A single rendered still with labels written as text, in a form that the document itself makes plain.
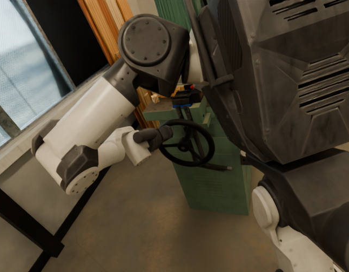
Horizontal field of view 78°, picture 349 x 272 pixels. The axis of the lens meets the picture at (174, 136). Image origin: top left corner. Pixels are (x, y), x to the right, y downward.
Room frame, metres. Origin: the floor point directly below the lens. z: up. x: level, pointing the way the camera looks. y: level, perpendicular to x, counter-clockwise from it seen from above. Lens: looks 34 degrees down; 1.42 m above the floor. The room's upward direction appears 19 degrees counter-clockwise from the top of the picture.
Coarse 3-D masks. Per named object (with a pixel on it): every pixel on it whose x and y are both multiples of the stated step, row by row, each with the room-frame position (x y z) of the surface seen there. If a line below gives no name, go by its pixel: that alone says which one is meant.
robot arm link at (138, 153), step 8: (152, 128) 0.62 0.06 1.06; (128, 136) 0.58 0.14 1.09; (136, 136) 0.56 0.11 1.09; (144, 136) 0.55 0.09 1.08; (152, 136) 0.59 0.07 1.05; (128, 144) 0.56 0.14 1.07; (136, 144) 0.56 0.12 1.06; (144, 144) 0.57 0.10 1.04; (152, 144) 0.60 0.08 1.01; (128, 152) 0.55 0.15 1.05; (136, 152) 0.54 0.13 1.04; (144, 152) 0.54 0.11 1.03; (136, 160) 0.53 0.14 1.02; (144, 160) 0.55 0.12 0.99
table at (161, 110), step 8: (152, 104) 1.16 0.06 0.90; (160, 104) 1.12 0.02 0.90; (168, 104) 1.09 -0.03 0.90; (208, 104) 0.94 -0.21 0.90; (144, 112) 1.09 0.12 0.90; (152, 112) 1.07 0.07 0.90; (160, 112) 1.04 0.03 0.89; (168, 112) 1.02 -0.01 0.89; (208, 112) 0.91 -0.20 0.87; (152, 120) 1.08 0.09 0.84; (208, 120) 0.85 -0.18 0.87; (176, 128) 0.91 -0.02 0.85
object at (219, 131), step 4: (212, 124) 0.91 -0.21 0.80; (216, 124) 0.90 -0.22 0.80; (208, 128) 0.92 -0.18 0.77; (212, 128) 0.91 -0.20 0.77; (216, 128) 0.90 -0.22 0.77; (220, 128) 0.89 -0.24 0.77; (176, 132) 1.02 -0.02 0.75; (180, 132) 1.00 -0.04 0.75; (212, 132) 0.91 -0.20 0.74; (216, 132) 0.90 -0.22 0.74; (220, 132) 0.89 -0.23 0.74; (224, 132) 0.88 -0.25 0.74; (176, 136) 1.02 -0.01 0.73; (180, 136) 1.01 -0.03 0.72; (192, 136) 0.97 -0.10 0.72; (200, 136) 0.95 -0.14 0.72; (212, 136) 0.92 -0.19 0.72; (216, 136) 0.91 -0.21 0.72; (220, 136) 0.90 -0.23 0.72; (224, 136) 0.89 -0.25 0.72
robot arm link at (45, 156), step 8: (104, 144) 0.50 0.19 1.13; (112, 144) 0.51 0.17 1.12; (40, 152) 0.39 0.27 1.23; (48, 152) 0.38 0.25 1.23; (104, 152) 0.46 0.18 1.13; (112, 152) 0.48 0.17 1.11; (40, 160) 0.38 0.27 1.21; (48, 160) 0.37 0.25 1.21; (56, 160) 0.36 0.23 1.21; (104, 160) 0.45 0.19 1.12; (112, 160) 0.47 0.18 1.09; (48, 168) 0.36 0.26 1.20; (56, 176) 0.35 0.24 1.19; (64, 184) 0.33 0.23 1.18
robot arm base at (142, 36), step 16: (144, 16) 0.41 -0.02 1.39; (128, 32) 0.39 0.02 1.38; (144, 32) 0.39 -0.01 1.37; (160, 32) 0.39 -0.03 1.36; (176, 32) 0.39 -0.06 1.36; (128, 48) 0.38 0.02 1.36; (144, 48) 0.38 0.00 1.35; (160, 48) 0.37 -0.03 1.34; (176, 48) 0.38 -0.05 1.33; (128, 64) 0.37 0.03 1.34; (144, 64) 0.36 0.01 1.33; (160, 64) 0.36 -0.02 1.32; (176, 64) 0.37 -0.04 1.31; (160, 80) 0.36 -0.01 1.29; (176, 80) 0.39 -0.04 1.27
